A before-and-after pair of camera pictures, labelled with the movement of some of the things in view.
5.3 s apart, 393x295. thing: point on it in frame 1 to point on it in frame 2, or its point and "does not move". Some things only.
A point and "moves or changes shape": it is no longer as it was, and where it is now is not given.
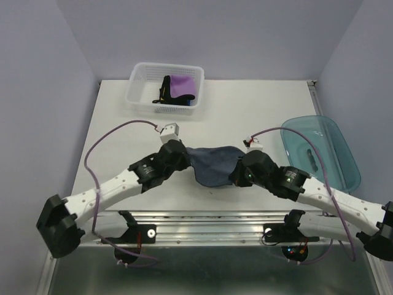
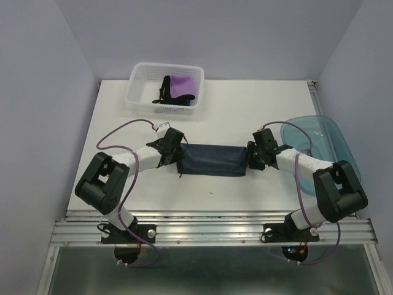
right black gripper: [237, 178] to [251, 145]
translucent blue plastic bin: [342, 171] does not move
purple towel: [182, 85] does not move
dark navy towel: [214, 166] moves or changes shape
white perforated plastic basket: [144, 82] does not move
